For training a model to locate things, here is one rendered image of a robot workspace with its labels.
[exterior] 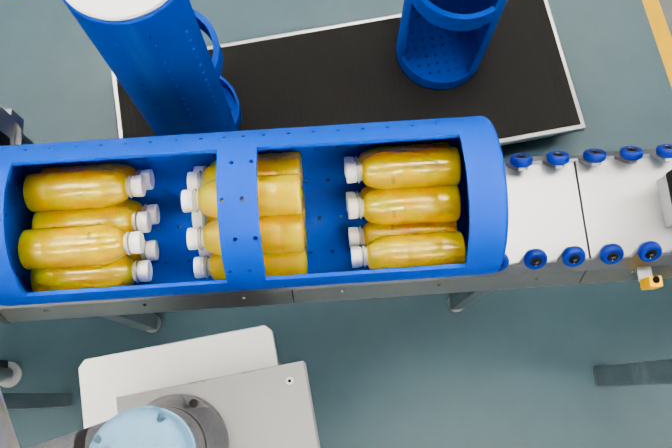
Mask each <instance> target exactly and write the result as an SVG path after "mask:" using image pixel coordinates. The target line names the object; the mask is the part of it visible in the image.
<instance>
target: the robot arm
mask: <svg viewBox="0 0 672 448"><path fill-rule="evenodd" d="M0 448H20V446H19V443H18V440H17V437H16V434H15V431H14V428H13V425H12V422H11V419H10V416H9V413H8V410H7V407H6V404H5V401H4V398H3V395H2V392H1V389H0ZM30 448H229V436H228V431H227V428H226V425H225V422H224V420H223V418H222V417H221V415H220V414H219V412H218V411H217V410H216V409H215V408H214V407H213V406H212V405H211V404H210V403H208V402H207V401H205V400H204V399H202V398H199V397H197V396H194V395H190V394H169V395H165V396H162V397H159V398H157V399H155V400H153V401H151V402H150V403H148V404H147V405H146V406H140V407H135V408H131V409H128V410H125V411H123V412H121V413H119V414H117V415H115V416H114V417H112V418H111V419H110V420H108V421H105V422H102V423H99V424H96V425H93V426H91V427H88V428H85V429H82V430H79V431H76V432H73V433H70V434H67V435H64V436H62V437H59V438H56V439H53V440H50V441H47V442H44V443H41V444H38V445H36V446H33V447H30Z"/></svg>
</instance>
